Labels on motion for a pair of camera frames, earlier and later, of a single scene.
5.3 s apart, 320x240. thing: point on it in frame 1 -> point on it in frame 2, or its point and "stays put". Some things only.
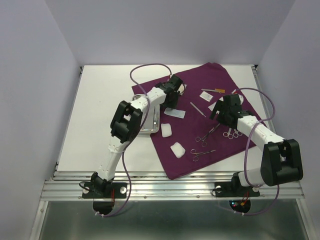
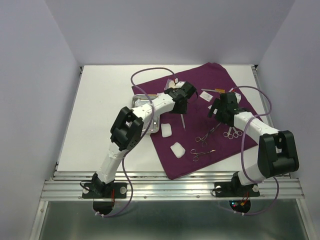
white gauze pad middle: [166, 129] stays put
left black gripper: [173, 104] -> [182, 110]
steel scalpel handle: [195, 107] -> [183, 121]
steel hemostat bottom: [196, 158] stays put
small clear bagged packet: [206, 96] stays put
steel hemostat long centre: [204, 143] stays put
